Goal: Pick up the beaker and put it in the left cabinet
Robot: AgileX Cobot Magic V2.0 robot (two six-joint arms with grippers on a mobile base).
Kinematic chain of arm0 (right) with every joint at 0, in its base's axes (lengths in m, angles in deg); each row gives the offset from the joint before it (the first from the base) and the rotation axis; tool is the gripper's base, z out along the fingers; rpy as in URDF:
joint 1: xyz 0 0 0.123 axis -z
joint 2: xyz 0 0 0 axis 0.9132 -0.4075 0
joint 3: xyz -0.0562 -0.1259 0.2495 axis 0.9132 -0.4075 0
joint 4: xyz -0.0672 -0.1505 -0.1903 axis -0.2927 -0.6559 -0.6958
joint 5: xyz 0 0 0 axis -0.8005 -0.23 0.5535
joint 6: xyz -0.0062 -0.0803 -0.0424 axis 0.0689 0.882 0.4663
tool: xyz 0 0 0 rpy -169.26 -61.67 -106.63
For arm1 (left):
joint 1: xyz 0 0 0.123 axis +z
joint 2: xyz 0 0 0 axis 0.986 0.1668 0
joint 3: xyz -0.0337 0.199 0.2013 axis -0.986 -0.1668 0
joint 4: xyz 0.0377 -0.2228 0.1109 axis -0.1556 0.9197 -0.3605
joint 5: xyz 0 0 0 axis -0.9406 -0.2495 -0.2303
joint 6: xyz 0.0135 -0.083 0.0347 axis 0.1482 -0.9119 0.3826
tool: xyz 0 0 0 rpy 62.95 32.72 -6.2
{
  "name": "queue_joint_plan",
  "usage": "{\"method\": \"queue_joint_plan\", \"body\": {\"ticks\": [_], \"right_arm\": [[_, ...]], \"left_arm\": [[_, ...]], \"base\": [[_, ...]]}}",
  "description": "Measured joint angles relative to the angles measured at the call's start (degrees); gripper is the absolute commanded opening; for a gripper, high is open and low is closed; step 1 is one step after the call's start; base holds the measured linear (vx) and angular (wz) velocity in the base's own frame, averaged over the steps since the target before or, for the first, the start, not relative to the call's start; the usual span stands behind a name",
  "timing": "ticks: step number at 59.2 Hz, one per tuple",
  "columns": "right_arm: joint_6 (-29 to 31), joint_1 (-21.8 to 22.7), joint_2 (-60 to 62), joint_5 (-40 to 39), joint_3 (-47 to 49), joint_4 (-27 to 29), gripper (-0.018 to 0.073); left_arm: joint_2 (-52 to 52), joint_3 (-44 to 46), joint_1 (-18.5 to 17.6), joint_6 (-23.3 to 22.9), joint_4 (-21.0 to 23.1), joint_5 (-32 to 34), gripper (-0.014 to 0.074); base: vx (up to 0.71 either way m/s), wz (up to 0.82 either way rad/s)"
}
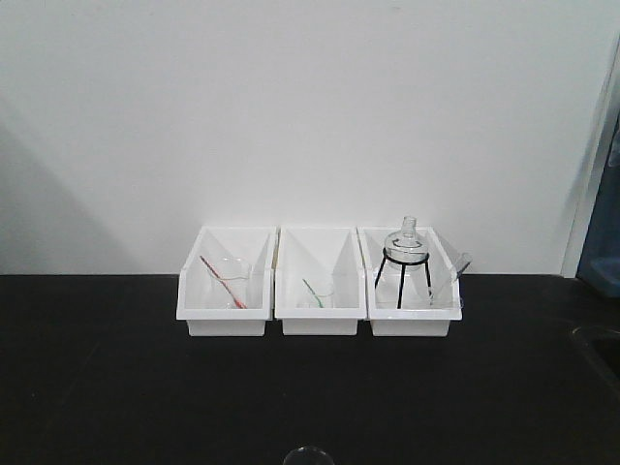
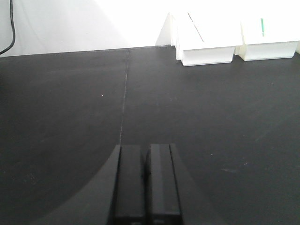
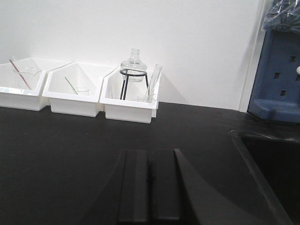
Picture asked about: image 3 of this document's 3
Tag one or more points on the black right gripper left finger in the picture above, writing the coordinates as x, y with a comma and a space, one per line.
134, 199

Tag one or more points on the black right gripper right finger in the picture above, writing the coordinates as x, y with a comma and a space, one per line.
169, 202

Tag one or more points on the clear beaker in middle bin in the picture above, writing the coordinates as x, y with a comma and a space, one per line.
84, 91

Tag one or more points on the clear beaker in bin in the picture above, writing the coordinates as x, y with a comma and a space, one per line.
84, 91
33, 71

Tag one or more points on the clear beaker in left bin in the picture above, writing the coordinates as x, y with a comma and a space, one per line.
33, 71

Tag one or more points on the right white plastic bin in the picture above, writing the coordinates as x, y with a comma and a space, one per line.
129, 109

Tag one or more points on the white plastic bin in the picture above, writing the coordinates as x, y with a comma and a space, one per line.
64, 100
129, 109
14, 92

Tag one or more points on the black lab sink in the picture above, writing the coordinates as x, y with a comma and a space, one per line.
275, 165

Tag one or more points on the middle white plastic bin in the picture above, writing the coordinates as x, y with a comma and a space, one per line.
64, 100

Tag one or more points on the clear glass test tube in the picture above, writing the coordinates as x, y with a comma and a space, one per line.
155, 76

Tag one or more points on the glass alcohol lamp flask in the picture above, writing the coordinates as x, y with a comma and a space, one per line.
134, 64

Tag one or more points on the green glass stirring rod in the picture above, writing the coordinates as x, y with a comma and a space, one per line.
74, 90

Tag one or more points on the blue pegboard drying rack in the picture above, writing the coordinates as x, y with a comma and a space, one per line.
276, 90

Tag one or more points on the left white plastic bin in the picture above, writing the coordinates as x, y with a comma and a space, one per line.
14, 92

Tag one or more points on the red glass stirring rod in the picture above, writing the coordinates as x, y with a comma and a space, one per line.
20, 74

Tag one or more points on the plastic wrapped dark bundle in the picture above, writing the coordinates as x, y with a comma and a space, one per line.
283, 16

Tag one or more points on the black wire tripod stand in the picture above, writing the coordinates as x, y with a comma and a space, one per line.
124, 85

